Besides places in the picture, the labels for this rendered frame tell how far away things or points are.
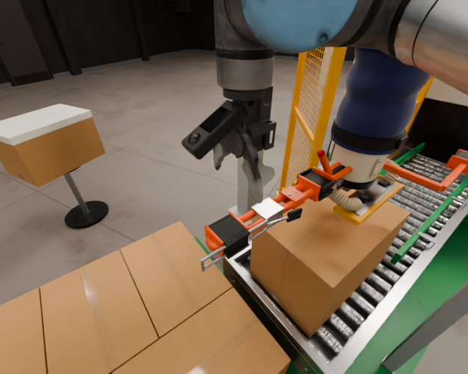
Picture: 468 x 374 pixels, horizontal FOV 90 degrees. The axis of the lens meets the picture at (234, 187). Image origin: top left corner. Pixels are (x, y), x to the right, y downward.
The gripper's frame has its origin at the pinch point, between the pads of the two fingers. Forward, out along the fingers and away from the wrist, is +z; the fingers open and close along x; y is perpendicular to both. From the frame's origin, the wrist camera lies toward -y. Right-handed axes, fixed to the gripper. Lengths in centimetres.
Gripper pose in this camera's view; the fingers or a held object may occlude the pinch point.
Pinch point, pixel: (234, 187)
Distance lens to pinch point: 50.1
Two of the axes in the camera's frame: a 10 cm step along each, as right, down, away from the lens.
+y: 8.0, -3.6, 4.8
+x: -6.0, -4.8, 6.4
